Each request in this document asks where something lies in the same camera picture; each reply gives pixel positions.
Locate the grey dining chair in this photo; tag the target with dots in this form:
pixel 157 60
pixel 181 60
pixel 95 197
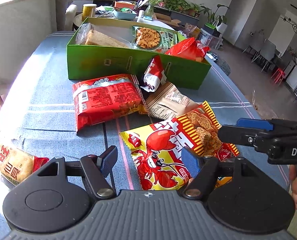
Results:
pixel 267 52

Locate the red plastic stool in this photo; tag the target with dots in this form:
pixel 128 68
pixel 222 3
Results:
pixel 278 76

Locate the brown striped snack packet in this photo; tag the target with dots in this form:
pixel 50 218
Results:
pixel 167 102

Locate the yellow tin can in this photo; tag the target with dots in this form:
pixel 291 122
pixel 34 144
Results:
pixel 89 10

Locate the green cardboard box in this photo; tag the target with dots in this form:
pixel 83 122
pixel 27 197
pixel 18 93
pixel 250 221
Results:
pixel 86 62

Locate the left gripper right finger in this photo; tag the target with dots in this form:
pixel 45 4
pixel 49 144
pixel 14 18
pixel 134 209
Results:
pixel 203 172

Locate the clear storage bin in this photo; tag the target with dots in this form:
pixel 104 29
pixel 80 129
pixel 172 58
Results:
pixel 209 40

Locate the white oval coffee table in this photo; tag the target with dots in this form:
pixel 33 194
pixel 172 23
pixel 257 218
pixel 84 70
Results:
pixel 78 21

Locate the white pot tall plant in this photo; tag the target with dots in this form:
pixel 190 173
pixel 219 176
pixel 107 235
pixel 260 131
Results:
pixel 213 18

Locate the rice cracker packet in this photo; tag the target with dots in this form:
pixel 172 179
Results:
pixel 17 165

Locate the yellow lobster noodle snack bag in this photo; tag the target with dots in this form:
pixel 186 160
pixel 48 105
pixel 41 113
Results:
pixel 156 148

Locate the dark round side table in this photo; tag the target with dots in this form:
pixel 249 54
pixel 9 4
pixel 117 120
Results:
pixel 220 62

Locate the red snack bag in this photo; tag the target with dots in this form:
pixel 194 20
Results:
pixel 106 98

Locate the red white small snack packet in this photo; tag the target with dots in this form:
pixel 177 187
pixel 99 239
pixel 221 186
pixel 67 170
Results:
pixel 154 76

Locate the open cardboard box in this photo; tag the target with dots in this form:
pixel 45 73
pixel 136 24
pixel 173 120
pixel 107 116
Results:
pixel 167 20

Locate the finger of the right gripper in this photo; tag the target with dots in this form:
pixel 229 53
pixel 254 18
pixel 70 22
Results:
pixel 237 135
pixel 255 124

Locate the blue tray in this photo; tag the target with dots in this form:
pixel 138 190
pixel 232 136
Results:
pixel 124 14

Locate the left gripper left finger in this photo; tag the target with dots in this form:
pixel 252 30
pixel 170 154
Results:
pixel 95 170

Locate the clear wrapped bread slice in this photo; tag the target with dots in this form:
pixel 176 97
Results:
pixel 99 35

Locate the beige sofa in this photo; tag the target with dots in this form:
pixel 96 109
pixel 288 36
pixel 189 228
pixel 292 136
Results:
pixel 23 26

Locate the green peanut snack bag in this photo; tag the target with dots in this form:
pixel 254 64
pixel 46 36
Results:
pixel 153 40

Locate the orange box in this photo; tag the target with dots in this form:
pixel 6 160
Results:
pixel 124 4

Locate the red transparent bread bag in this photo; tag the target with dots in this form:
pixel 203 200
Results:
pixel 189 49

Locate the glass vase with plant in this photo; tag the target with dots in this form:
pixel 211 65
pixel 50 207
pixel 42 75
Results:
pixel 150 8

